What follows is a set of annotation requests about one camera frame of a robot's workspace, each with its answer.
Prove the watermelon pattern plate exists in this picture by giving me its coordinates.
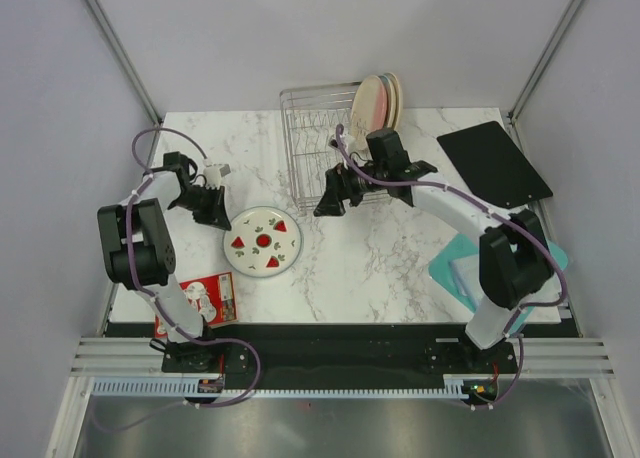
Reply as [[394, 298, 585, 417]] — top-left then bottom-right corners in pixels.
[[223, 206, 303, 278]]

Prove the green and cream plate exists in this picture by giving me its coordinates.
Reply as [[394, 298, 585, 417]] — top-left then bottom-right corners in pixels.
[[391, 73, 404, 129]]

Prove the aluminium frame post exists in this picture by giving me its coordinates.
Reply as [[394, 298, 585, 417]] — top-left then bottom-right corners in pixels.
[[68, 0, 165, 129], [504, 0, 588, 127]]

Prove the teal cutting mat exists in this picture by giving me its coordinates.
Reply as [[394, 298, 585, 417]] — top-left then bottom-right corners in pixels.
[[428, 234, 569, 334]]

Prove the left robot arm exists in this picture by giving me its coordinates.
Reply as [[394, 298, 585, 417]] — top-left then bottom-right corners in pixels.
[[97, 152, 231, 373]]

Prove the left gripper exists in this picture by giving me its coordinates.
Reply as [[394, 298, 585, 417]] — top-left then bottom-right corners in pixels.
[[170, 185, 231, 231]]

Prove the purple cable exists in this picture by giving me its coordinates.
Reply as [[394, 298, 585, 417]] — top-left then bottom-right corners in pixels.
[[92, 126, 266, 432], [333, 122, 570, 412]]

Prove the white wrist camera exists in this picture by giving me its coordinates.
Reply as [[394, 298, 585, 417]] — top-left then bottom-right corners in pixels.
[[203, 162, 231, 189], [340, 133, 359, 154]]

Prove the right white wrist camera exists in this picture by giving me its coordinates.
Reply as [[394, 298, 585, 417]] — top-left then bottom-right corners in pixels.
[[340, 133, 359, 154]]

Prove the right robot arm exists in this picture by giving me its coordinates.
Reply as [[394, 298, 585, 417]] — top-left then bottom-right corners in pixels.
[[313, 125, 555, 372]]

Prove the black square mat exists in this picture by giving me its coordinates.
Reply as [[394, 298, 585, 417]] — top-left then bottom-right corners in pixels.
[[437, 121, 553, 209]]

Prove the white slotted cable duct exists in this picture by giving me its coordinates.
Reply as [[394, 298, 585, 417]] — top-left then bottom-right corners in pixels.
[[91, 375, 473, 400]]

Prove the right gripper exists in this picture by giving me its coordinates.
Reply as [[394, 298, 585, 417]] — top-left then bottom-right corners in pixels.
[[314, 155, 387, 217]]

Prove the red instruction card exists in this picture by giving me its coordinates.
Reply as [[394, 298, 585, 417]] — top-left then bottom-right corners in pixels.
[[151, 272, 237, 342]]

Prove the blue and cream plate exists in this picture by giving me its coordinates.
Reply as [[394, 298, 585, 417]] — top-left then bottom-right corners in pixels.
[[379, 74, 398, 129]]

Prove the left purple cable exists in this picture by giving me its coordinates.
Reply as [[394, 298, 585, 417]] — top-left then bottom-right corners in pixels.
[[92, 126, 266, 432]]

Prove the right aluminium frame post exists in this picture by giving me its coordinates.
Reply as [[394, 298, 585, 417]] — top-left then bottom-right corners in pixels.
[[504, 0, 588, 127]]

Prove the metal wire dish rack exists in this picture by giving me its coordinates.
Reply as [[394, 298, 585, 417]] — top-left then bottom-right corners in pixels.
[[279, 81, 360, 216]]

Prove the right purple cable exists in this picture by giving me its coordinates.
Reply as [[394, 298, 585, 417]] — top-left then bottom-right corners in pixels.
[[333, 122, 570, 412]]

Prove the pink and cream plate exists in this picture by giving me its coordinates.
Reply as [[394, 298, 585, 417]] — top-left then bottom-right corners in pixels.
[[350, 75, 388, 150]]

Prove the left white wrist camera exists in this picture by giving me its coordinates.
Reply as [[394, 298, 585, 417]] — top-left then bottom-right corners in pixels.
[[203, 162, 231, 189]]

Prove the left aluminium frame post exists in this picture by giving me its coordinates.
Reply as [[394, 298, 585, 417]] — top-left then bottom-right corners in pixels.
[[68, 0, 165, 129]]

